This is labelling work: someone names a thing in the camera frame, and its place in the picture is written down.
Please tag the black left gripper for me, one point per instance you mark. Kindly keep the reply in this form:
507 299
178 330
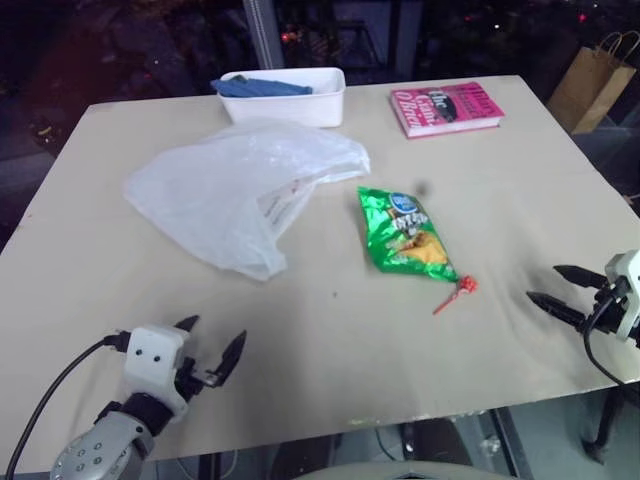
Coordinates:
189 380

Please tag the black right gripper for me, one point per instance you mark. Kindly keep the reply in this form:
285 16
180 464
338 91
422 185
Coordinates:
607 312

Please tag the black tripod leg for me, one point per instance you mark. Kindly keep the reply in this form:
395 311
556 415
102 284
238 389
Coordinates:
602 425

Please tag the translucent white plastic bag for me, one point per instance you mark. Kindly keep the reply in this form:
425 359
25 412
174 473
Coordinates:
225 200

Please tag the green chips bag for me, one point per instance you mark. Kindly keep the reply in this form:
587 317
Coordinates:
405 235

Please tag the brown paper shopping bag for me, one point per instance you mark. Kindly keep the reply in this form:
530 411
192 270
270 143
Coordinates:
590 85

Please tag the pink hardcover book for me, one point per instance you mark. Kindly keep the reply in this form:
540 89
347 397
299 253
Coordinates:
442 107

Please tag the white rectangular plastic container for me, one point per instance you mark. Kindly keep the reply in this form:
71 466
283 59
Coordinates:
295 107

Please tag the blue cloth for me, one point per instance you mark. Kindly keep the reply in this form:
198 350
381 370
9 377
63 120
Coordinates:
260 87

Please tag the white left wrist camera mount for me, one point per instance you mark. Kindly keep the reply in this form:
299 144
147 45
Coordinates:
150 352

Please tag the metal table frame bar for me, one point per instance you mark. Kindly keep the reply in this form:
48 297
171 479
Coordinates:
510 445

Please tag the grey metal post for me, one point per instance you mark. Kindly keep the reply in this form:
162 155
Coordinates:
262 35

